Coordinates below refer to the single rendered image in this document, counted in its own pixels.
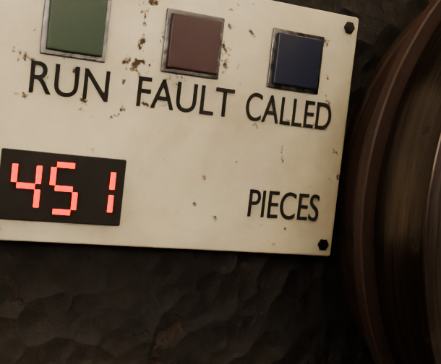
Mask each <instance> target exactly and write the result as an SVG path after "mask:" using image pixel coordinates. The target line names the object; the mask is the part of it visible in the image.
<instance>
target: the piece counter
mask: <svg viewBox="0 0 441 364"><path fill-rule="evenodd" d="M57 168H71V169H75V163H70V162H57ZM57 168H56V167H51V176H50V183H49V184H50V185H55V183H56V170H57ZM42 170H43V166H39V165H37V169H36V177H35V183H37V184H41V178H42ZM17 171H18V164H15V163H12V176H11V182H17ZM115 182H116V173H112V172H111V179H110V186H109V189H110V190H114V189H115ZM16 188H20V189H35V184H34V183H20V182H17V185H16ZM72 189H73V187H72V186H55V190H54V191H66V192H72ZM77 195H78V193H76V192H72V202H71V210H76V208H77ZM39 198H40V190H38V189H35V190H34V198H33V207H37V208H38V206H39ZM113 202H114V195H108V206H107V212H112V210H113ZM52 214H53V215H70V209H53V211H52Z"/></svg>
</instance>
